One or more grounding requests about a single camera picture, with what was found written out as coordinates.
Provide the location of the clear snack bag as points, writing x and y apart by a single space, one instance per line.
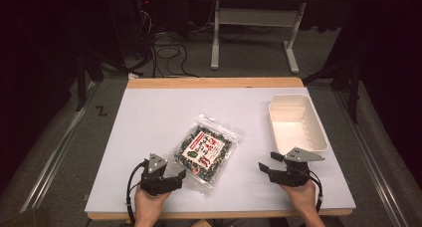
205 150

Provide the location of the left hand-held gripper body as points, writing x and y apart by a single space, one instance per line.
153 183

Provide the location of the aluminium floor rail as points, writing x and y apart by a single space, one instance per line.
371 154
53 154

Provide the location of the person's right hand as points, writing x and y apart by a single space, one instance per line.
300 197

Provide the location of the person's left hand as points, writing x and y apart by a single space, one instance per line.
149 203

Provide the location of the white table mat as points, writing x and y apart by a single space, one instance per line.
156 120

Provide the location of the black metal stand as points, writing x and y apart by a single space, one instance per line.
353 87
82 77

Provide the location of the white metal desk frame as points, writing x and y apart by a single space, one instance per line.
253 18

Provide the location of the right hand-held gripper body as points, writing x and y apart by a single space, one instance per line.
293 172

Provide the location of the white plastic bin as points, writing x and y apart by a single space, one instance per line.
295 127

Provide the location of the white plug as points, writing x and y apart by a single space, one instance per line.
133 76

